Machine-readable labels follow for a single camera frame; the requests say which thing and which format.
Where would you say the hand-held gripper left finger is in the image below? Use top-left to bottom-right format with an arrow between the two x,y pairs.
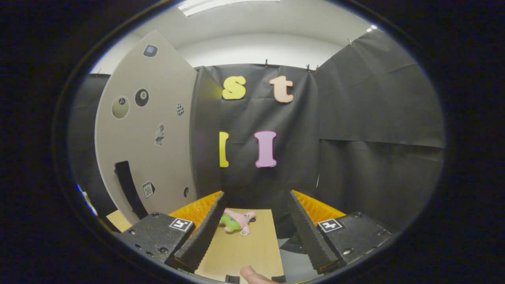
116,191 -> 226,273

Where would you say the dark grey shoe cabinet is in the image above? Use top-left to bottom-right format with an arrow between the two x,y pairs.
191,66 -> 224,200

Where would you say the pink starfish plush toy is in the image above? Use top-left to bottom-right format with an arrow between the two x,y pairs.
220,209 -> 257,236

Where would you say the black backdrop cloth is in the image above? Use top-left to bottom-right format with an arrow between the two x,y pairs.
69,30 -> 446,253

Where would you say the long ceiling light panel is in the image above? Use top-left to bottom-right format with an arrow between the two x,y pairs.
178,0 -> 281,17

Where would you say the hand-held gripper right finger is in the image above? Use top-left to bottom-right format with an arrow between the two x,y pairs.
287,190 -> 395,275

